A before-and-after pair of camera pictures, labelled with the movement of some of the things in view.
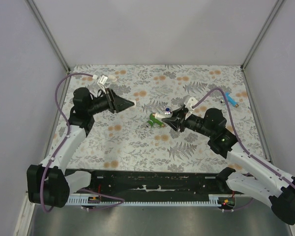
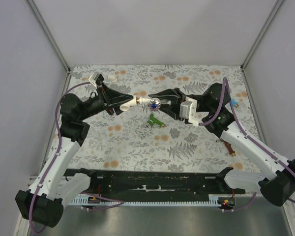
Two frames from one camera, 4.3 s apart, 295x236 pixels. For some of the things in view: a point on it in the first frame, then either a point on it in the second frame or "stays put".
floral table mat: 137,138 stays put
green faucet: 153,120 stays put
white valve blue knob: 167,113 → 154,103
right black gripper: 180,113 → 176,97
